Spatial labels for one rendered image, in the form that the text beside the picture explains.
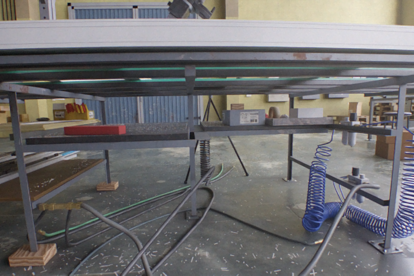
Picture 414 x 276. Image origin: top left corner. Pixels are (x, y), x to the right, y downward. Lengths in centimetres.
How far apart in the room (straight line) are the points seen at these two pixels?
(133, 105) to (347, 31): 686
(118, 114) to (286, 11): 637
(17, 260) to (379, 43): 165
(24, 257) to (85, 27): 106
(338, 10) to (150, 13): 617
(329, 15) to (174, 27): 859
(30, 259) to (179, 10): 123
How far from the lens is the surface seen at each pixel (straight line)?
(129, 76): 91
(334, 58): 77
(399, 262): 138
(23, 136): 129
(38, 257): 135
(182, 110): 709
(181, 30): 64
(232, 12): 749
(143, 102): 726
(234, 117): 138
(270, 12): 826
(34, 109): 822
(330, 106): 867
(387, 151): 368
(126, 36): 66
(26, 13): 870
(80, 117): 203
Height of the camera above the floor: 69
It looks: 7 degrees down
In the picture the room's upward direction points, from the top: 1 degrees counter-clockwise
